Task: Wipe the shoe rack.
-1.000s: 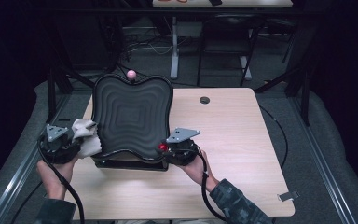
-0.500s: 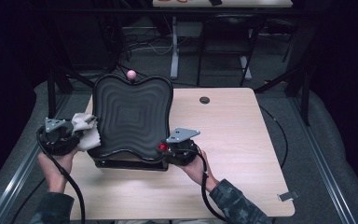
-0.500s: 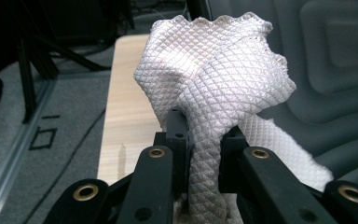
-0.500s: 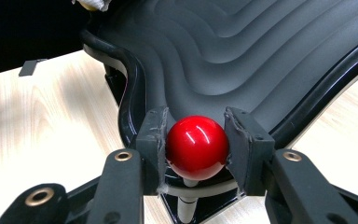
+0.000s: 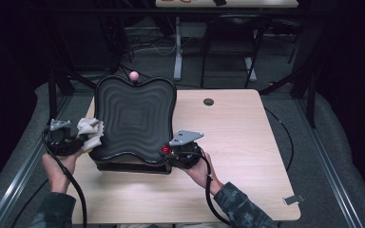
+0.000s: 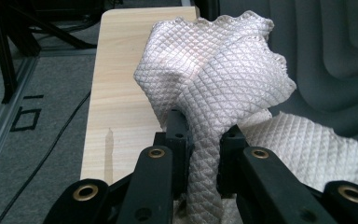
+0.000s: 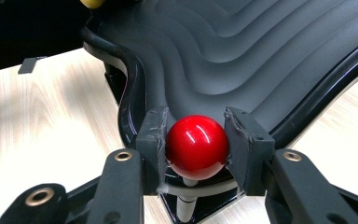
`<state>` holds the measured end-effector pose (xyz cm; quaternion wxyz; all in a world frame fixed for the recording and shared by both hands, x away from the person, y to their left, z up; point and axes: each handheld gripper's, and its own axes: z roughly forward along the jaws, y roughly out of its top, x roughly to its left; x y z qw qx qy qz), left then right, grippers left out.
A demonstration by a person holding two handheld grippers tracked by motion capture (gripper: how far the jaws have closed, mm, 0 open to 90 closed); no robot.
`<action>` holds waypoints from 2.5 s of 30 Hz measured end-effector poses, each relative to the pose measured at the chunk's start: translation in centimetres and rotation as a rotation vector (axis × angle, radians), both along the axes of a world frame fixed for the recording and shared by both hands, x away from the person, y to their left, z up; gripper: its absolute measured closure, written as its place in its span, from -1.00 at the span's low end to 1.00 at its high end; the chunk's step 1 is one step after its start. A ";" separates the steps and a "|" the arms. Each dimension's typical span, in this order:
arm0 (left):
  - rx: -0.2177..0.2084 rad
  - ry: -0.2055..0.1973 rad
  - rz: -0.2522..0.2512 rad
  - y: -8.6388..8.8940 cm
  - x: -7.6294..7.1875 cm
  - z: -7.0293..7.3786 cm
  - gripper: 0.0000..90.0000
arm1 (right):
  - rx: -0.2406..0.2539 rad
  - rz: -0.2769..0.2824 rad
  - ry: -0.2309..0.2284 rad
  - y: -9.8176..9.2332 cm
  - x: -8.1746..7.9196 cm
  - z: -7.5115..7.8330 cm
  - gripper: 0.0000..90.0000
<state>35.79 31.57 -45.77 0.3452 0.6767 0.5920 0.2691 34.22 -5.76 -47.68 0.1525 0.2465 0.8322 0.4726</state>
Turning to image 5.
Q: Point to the black flat device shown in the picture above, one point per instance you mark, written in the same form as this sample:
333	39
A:
220	2

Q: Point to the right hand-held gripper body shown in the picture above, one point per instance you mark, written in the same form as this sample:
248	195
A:
185	152

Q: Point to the black metal stand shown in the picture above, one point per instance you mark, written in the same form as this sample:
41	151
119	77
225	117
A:
52	101
312	101

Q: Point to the black chair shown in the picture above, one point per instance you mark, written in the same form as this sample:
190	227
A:
237	20

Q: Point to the red ball knob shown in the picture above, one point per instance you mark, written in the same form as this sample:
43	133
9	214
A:
166	149

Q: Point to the grey tape strip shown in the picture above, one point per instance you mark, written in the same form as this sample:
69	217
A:
293	199

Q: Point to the white table leg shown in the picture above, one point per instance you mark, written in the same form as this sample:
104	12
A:
250	71
178	57

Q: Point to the black wavy tray with base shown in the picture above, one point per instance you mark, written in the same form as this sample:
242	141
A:
136	117

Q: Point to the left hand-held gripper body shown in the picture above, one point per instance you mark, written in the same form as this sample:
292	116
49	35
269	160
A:
60	142

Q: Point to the white quilted cloth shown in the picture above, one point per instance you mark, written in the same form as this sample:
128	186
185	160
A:
90	129

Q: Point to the person's left hand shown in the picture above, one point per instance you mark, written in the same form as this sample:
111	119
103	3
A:
58	171

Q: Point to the black horizontal frame bar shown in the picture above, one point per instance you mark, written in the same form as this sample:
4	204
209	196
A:
107	11

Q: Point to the person's right hand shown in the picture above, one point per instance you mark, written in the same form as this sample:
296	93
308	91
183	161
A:
201	174

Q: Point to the orange object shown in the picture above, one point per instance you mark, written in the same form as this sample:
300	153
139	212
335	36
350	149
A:
185	1

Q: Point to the aluminium floor rail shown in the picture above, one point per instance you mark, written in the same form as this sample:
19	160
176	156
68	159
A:
19	186
336	177

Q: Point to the pink ball knob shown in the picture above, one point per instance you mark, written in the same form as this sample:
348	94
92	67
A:
134	76

